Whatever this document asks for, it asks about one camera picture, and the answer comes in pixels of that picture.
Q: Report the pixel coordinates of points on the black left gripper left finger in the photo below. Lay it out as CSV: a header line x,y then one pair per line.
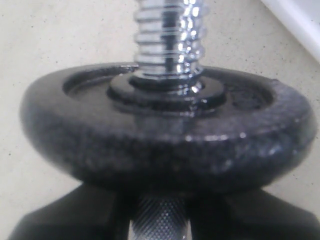
x,y
86,213

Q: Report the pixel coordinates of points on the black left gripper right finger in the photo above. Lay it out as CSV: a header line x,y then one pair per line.
x,y
251,215

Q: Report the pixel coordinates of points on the chrome threaded dumbbell bar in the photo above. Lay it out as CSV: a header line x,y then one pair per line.
x,y
169,50

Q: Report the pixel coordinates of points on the black right weight plate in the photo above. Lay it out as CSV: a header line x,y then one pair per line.
x,y
90,123

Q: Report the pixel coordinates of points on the white rectangular tray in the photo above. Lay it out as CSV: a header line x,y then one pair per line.
x,y
302,19

